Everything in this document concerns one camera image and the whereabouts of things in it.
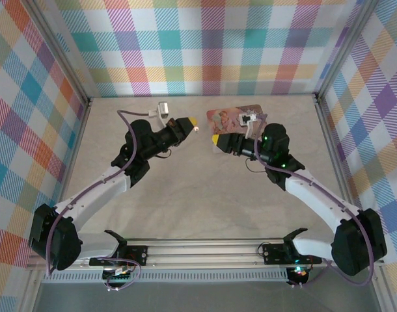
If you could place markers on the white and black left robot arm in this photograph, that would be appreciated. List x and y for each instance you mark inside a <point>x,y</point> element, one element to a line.
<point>97,191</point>

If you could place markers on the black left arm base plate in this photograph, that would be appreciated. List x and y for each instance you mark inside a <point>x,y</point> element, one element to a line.
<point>136,254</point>

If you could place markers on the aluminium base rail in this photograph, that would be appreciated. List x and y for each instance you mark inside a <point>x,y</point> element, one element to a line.
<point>201,252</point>

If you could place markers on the aluminium frame post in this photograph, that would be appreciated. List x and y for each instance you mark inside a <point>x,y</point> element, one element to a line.
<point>345,48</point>
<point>60,52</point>

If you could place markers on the aluminium side rail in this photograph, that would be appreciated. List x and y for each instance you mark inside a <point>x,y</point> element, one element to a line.
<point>75,152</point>
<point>335,152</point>

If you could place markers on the pink illustrated picture book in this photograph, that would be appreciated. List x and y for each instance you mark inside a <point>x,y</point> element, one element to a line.
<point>227,118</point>

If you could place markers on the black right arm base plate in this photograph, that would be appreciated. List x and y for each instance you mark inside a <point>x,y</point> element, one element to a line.
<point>274,253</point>

